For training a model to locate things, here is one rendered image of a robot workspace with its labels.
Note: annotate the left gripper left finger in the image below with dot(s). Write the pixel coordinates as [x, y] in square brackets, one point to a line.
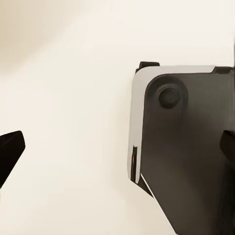
[12, 146]

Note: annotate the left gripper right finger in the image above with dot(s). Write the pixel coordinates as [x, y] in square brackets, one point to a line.
[227, 146]

